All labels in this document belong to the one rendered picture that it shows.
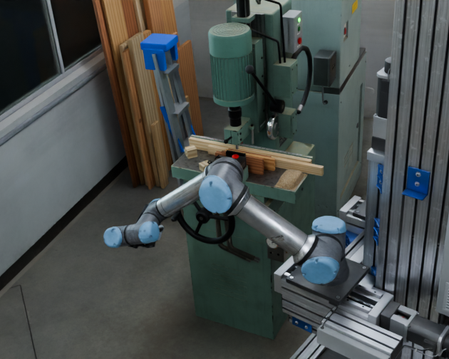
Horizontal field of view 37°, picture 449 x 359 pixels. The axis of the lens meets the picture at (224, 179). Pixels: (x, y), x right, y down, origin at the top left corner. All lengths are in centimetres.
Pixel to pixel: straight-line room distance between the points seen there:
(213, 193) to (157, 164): 233
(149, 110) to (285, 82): 159
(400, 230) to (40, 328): 203
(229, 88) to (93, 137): 181
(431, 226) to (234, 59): 102
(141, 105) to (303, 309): 214
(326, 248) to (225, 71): 90
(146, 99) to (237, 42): 171
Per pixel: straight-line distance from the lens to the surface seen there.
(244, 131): 294
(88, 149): 439
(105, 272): 390
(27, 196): 396
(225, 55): 270
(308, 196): 336
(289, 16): 295
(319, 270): 221
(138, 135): 435
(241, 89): 277
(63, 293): 383
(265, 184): 281
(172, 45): 374
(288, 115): 298
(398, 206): 233
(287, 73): 292
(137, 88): 425
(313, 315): 256
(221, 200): 213
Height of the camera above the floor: 242
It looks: 32 degrees down
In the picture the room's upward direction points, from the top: 4 degrees counter-clockwise
